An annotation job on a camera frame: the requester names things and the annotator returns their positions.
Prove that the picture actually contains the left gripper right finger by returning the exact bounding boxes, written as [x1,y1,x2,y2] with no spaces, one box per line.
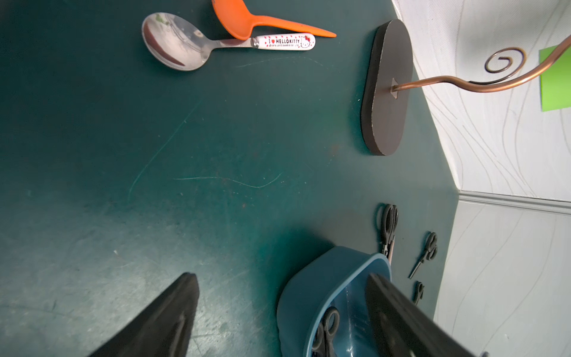
[365,274,472,357]

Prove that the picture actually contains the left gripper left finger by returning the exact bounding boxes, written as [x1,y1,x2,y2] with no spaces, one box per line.
[92,272,199,356]

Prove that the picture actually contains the black scissors large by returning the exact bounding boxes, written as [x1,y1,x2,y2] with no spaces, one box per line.
[312,306,341,357]

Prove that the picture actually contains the black scissors thin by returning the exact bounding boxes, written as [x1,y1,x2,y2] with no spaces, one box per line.
[379,205,399,264]

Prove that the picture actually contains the small black scissors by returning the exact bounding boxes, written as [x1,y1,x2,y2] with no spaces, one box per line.
[408,232,438,279]

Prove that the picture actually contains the blue plastic storage box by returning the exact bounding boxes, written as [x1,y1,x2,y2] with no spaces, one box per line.
[277,246,392,356]

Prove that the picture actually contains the copper cup holder stand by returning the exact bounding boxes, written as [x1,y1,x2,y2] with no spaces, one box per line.
[360,19,570,156]

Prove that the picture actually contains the green plastic goblet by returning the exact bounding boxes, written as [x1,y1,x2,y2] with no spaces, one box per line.
[540,49,571,112]

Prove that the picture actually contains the metal hello kitty spoon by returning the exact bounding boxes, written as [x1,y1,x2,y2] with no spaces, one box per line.
[141,13,316,71]

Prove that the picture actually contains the green table mat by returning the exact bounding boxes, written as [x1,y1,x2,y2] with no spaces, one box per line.
[0,0,460,357]

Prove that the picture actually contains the orange plastic spoon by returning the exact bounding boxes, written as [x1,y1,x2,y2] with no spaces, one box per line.
[211,0,337,40]

